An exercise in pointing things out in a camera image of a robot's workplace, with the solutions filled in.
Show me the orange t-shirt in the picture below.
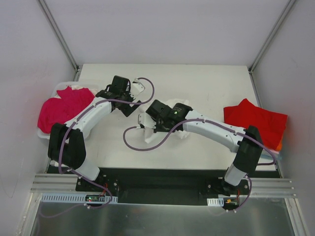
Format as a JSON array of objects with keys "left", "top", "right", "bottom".
[{"left": 275, "top": 140, "right": 283, "bottom": 151}]

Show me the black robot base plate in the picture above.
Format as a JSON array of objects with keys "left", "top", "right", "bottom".
[{"left": 75, "top": 168, "right": 249, "bottom": 206}]

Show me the left rear frame post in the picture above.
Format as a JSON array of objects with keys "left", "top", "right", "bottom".
[{"left": 37, "top": 0, "right": 80, "bottom": 74}]

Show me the red t-shirt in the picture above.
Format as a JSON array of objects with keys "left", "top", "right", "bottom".
[{"left": 223, "top": 98, "right": 288, "bottom": 150}]

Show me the white t-shirt with flower print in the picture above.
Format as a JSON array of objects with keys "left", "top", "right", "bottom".
[{"left": 140, "top": 98, "right": 189, "bottom": 144}]

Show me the blue-grey t-shirt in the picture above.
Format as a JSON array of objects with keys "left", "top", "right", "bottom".
[{"left": 259, "top": 152, "right": 283, "bottom": 162}]

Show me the magenta t-shirt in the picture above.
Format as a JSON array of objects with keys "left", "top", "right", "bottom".
[{"left": 37, "top": 86, "right": 95, "bottom": 134}]

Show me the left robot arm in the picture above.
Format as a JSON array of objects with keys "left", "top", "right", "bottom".
[{"left": 48, "top": 90, "right": 141, "bottom": 191}]

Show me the grey aluminium frame post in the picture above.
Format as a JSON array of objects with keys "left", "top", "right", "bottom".
[{"left": 248, "top": 0, "right": 298, "bottom": 75}]

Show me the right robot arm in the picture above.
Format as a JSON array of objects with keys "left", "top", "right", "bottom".
[{"left": 146, "top": 100, "right": 263, "bottom": 194}]

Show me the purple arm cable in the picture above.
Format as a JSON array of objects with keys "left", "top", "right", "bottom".
[
  {"left": 123, "top": 119, "right": 278, "bottom": 216},
  {"left": 39, "top": 77, "right": 156, "bottom": 218}
]

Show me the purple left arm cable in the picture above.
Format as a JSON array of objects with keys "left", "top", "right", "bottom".
[{"left": 39, "top": 77, "right": 156, "bottom": 218}]

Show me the white slotted cable duct right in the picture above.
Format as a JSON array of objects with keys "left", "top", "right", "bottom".
[{"left": 207, "top": 197, "right": 224, "bottom": 207}]

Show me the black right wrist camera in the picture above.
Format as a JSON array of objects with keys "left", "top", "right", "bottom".
[{"left": 145, "top": 100, "right": 172, "bottom": 122}]

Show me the white slotted cable duct left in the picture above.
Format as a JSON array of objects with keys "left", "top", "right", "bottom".
[{"left": 41, "top": 193, "right": 118, "bottom": 204}]

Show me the white plastic basket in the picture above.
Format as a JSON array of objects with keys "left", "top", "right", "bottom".
[{"left": 36, "top": 80, "right": 100, "bottom": 141}]

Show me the white slotted cable duct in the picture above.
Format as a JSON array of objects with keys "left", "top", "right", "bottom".
[
  {"left": 41, "top": 193, "right": 118, "bottom": 204},
  {"left": 207, "top": 197, "right": 224, "bottom": 207}
]

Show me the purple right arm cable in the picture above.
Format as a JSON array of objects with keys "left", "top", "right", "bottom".
[{"left": 123, "top": 119, "right": 278, "bottom": 216}]

